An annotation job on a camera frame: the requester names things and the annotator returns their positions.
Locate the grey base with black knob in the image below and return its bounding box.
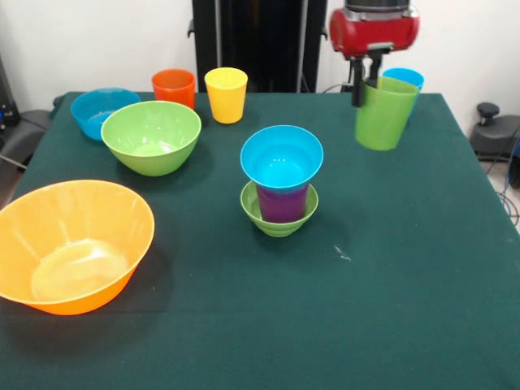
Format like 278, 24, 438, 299
470, 102, 520, 163

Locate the black equipment box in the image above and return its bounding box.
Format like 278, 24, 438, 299
0, 56, 21, 127

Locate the blue cup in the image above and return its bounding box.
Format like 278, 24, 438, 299
381, 67, 426, 119

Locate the blue cable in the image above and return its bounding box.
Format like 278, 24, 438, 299
505, 137, 520, 228

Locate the large blue bowl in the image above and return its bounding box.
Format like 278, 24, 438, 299
70, 87, 142, 142

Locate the small cyan bowl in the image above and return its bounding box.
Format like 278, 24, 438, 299
240, 125, 325, 194

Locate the purple cup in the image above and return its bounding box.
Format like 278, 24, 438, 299
256, 184, 310, 223

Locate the dark green tablecloth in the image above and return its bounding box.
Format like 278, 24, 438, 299
0, 91, 520, 390

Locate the yellow cup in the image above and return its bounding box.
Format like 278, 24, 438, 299
204, 67, 249, 124

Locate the green cup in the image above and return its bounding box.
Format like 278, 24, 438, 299
354, 76, 420, 152

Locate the small green bowl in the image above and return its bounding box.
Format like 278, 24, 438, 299
240, 179, 319, 237

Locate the grey floor base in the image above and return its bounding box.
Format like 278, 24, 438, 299
0, 109, 50, 168

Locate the large green bowl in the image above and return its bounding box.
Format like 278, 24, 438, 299
100, 100, 203, 177

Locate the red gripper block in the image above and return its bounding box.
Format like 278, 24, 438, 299
328, 6, 421, 109

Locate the red-orange cup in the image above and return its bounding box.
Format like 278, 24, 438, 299
151, 68, 197, 111

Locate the large orange bowl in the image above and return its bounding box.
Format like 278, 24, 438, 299
0, 180, 156, 316

